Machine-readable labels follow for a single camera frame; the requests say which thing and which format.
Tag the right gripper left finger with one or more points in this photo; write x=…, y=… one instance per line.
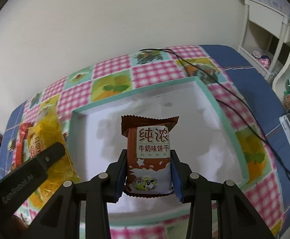
x=60, y=217

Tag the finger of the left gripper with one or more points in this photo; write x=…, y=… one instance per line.
x=18, y=185

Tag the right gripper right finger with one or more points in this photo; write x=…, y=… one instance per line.
x=236, y=216

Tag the red snack packet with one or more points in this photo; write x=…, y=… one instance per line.
x=22, y=136

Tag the brown milk biscuit packet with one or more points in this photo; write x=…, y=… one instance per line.
x=148, y=155

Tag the colourful checked plastic tablecloth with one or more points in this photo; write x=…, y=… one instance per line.
x=246, y=138

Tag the white wooden shelf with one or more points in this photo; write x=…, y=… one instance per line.
x=265, y=40

